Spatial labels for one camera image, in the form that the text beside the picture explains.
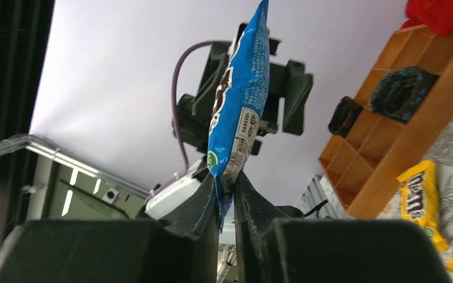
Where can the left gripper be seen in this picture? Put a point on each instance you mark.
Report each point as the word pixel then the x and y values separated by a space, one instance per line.
pixel 239 93

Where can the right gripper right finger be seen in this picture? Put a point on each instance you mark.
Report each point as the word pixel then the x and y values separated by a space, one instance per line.
pixel 273 247

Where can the floral table mat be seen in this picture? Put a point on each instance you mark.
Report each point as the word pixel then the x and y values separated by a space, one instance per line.
pixel 441 153

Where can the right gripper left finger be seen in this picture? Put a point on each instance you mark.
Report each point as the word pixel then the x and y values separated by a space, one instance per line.
pixel 182 246

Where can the black rolled sock green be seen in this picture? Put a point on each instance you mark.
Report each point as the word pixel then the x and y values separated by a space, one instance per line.
pixel 399 93

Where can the black rolled sock orange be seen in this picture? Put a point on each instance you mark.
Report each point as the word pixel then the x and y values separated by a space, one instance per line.
pixel 344 117

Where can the red cloth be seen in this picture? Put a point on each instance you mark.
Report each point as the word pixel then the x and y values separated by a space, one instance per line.
pixel 437 15

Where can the blue candy bag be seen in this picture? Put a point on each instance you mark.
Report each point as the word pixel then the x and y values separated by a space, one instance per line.
pixel 240 100

